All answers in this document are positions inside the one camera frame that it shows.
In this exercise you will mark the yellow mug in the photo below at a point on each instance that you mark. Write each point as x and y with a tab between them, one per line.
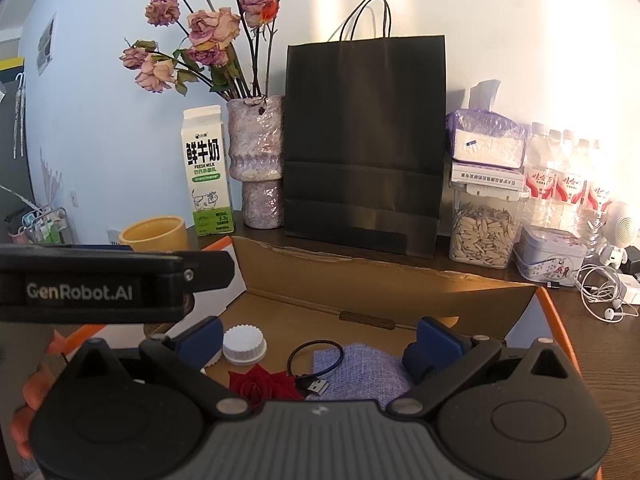
155	235

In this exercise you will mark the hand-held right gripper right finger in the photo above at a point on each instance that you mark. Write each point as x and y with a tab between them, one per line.
435	345

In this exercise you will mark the purple cloth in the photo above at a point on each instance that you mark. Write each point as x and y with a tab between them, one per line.
360	375

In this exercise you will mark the white ribbed lid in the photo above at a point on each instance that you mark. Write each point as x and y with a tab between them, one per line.
244	342

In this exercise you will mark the red artificial rose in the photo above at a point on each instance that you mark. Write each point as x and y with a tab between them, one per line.
260	385

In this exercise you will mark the black paper bag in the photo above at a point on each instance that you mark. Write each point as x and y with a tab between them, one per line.
360	150

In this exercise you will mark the floral tin box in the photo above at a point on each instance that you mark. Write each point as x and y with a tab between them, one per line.
550	260

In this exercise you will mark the white power adapter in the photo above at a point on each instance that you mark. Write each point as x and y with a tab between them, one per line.
631	290

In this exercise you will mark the white round speaker figure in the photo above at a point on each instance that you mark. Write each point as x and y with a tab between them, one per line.
622	222

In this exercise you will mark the white flat box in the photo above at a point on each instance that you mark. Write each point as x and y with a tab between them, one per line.
485	177

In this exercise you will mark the black power adapter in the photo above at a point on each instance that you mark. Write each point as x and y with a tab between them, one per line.
635	260

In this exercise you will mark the red cardboard box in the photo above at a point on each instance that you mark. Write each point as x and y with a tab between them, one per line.
375	290

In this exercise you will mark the white wall socket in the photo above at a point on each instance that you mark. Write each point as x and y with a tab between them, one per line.
75	198

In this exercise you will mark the dried pink roses bouquet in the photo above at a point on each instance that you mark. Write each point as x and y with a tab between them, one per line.
210	27

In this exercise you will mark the white paper sheet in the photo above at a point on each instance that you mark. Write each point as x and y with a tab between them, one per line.
114	236

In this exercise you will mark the white green milk carton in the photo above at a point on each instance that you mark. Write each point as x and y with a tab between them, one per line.
207	170

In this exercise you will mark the white earphones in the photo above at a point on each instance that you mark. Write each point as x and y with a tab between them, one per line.
611	313

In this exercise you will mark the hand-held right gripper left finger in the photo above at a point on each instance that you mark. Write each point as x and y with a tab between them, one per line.
200	340

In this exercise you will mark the purple tissue pack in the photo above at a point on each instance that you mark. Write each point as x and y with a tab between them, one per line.
485	145

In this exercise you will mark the purple ceramic vase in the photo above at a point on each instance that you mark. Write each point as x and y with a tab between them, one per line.
255	160

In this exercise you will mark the clear seed container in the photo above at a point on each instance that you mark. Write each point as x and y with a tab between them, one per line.
482	232

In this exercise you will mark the pack of water bottles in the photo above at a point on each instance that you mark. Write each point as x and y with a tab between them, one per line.
555	185

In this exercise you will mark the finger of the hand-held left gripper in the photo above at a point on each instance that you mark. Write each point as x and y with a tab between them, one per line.
210	270

